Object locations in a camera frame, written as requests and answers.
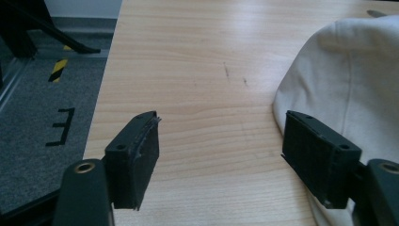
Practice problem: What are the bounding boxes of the white cloth garment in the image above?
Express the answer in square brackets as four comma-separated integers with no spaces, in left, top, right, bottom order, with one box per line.
[272,14,399,226]

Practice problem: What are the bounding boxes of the black floor tape mark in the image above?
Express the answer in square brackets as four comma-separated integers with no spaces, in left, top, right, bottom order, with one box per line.
[45,107,76,148]

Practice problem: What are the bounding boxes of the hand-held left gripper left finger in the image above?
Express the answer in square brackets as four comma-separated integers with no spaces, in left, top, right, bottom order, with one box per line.
[104,110,162,211]

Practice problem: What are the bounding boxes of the black stand leg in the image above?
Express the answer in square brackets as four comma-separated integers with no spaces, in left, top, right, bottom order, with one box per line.
[0,0,102,59]

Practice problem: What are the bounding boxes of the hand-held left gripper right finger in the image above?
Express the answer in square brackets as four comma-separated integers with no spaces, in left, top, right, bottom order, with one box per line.
[280,109,363,210]

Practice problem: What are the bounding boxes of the yellow black floor tape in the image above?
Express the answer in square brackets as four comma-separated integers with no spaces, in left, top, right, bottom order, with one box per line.
[47,57,69,84]

